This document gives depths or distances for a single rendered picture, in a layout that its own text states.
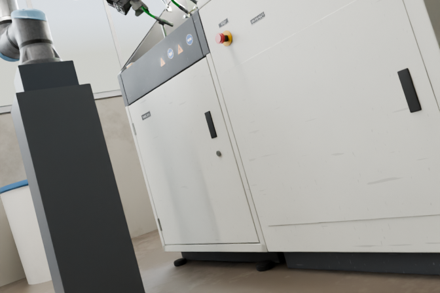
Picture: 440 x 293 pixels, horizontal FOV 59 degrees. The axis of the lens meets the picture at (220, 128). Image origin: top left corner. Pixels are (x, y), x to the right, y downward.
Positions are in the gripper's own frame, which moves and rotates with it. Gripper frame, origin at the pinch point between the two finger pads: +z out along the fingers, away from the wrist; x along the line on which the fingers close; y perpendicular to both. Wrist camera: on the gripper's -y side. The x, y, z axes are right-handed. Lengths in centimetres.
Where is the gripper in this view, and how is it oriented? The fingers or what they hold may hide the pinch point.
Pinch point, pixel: (147, 8)
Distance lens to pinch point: 197.9
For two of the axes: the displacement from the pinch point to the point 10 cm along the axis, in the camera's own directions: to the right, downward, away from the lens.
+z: 8.7, 4.7, -1.6
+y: -5.0, 8.2, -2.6
